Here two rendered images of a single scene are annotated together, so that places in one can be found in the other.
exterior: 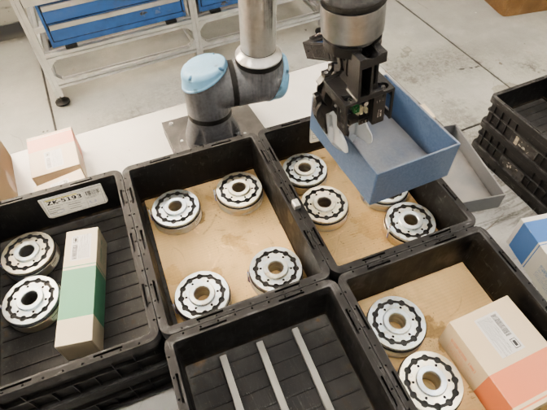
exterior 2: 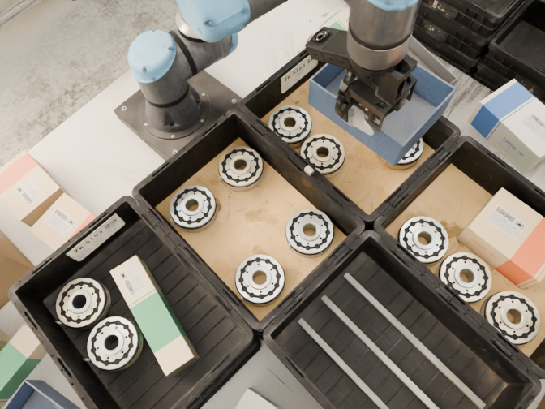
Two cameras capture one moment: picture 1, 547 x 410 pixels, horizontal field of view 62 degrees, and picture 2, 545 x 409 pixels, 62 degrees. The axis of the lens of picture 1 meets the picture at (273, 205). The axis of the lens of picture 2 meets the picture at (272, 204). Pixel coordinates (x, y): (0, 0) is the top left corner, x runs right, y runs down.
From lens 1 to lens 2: 0.29 m
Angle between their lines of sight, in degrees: 19
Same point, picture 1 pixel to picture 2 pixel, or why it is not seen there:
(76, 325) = (173, 350)
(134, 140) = (92, 136)
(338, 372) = (392, 294)
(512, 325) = (513, 212)
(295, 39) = not seen: outside the picture
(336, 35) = (374, 64)
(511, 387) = (527, 261)
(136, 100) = (25, 62)
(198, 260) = (235, 246)
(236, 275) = (275, 247)
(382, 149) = not seen: hidden behind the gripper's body
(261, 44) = not seen: hidden behind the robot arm
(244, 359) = (316, 314)
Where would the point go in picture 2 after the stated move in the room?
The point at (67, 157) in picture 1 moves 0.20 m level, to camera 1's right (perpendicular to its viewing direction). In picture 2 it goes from (43, 185) to (119, 154)
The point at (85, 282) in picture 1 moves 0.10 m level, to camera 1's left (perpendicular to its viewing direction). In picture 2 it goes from (157, 310) to (109, 332)
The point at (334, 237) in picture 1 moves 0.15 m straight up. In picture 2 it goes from (341, 180) to (349, 148)
